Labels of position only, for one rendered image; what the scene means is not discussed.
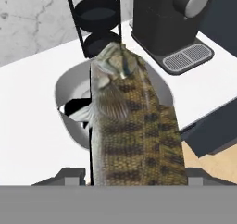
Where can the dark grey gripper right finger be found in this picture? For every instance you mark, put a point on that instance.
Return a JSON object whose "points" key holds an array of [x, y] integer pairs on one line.
{"points": [[200, 177]]}

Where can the dark grey base cabinet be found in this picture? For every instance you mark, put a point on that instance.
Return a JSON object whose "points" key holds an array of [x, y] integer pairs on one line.
{"points": [[213, 129]]}

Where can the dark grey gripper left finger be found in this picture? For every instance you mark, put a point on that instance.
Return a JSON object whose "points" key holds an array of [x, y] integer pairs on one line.
{"points": [[69, 176]]}

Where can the brown spotted fish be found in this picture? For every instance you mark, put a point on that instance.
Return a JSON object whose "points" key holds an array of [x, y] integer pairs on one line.
{"points": [[135, 129]]}

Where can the black coffee machine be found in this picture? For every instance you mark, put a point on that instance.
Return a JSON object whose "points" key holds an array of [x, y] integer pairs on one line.
{"points": [[168, 21]]}

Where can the grey round tupperware container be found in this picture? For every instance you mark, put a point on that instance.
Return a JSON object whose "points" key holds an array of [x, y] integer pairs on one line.
{"points": [[72, 92]]}

